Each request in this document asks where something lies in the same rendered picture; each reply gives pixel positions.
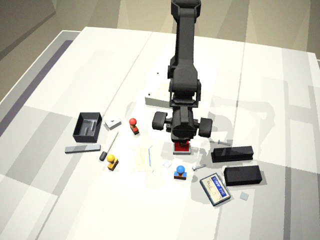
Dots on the red rubber stamp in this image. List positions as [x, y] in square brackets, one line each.
[132, 124]

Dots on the cream paper card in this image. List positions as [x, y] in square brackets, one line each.
[141, 159]

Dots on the blue-handled rubber stamp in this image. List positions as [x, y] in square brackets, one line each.
[180, 173]

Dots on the yellow rubber stamp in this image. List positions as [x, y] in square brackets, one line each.
[113, 161]

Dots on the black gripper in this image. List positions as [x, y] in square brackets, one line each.
[205, 125]

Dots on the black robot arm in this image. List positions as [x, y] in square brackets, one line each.
[184, 82]

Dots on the flat blue and cream stamp pad tin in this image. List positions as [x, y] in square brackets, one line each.
[215, 189]

